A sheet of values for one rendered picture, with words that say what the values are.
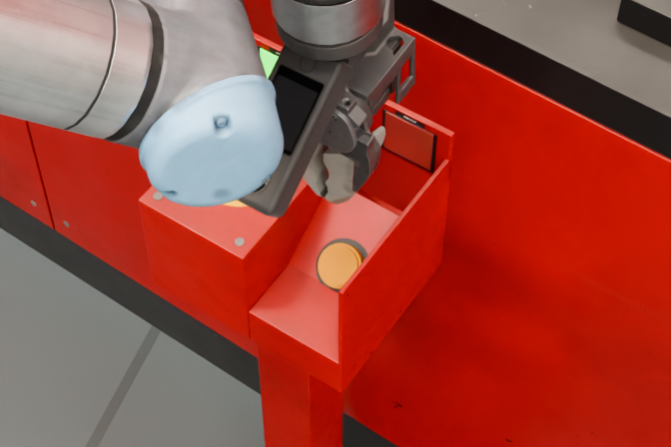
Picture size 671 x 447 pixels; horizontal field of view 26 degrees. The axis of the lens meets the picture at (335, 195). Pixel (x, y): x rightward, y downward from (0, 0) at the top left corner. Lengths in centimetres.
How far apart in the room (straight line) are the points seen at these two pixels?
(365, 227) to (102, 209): 72
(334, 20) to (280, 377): 55
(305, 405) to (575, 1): 47
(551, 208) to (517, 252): 9
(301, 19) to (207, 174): 19
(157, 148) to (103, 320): 133
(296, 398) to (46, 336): 72
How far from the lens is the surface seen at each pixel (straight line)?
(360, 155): 102
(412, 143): 118
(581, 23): 119
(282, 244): 120
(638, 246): 126
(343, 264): 120
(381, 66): 100
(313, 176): 108
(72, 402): 200
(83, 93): 72
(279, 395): 142
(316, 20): 91
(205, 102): 73
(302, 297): 121
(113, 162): 176
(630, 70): 116
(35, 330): 207
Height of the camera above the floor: 172
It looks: 52 degrees down
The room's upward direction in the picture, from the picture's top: straight up
